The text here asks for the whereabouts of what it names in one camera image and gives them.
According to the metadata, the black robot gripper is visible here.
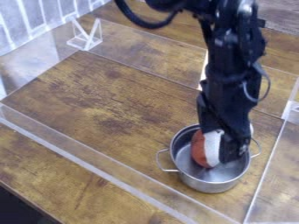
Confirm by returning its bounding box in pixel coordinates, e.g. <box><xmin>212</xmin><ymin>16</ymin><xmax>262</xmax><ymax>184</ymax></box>
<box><xmin>195</xmin><ymin>75</ymin><xmax>264</xmax><ymax>165</ymax></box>

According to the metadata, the plush mushroom brown white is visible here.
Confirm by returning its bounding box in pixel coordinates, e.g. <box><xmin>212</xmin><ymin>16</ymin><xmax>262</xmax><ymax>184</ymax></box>
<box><xmin>191</xmin><ymin>129</ymin><xmax>226</xmax><ymax>168</ymax></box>

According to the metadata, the silver pot with handles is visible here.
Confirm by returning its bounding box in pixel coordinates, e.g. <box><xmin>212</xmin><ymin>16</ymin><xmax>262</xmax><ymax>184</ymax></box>
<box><xmin>155</xmin><ymin>124</ymin><xmax>262</xmax><ymax>193</ymax></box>

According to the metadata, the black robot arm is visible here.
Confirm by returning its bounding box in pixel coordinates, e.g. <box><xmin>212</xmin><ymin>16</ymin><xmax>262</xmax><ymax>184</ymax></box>
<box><xmin>146</xmin><ymin>0</ymin><xmax>267</xmax><ymax>168</ymax></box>

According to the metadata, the clear acrylic enclosure panel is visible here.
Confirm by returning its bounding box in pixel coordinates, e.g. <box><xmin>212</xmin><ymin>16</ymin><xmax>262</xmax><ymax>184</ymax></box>
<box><xmin>0</xmin><ymin>103</ymin><xmax>299</xmax><ymax>224</ymax></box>

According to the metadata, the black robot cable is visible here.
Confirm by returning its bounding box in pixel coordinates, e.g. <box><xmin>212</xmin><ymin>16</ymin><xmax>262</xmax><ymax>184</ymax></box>
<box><xmin>113</xmin><ymin>0</ymin><xmax>184</xmax><ymax>30</ymax></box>

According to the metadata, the clear acrylic triangle bracket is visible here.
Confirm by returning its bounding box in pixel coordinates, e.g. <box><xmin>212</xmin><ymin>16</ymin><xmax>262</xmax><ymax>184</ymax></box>
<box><xmin>67</xmin><ymin>18</ymin><xmax>103</xmax><ymax>51</ymax></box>

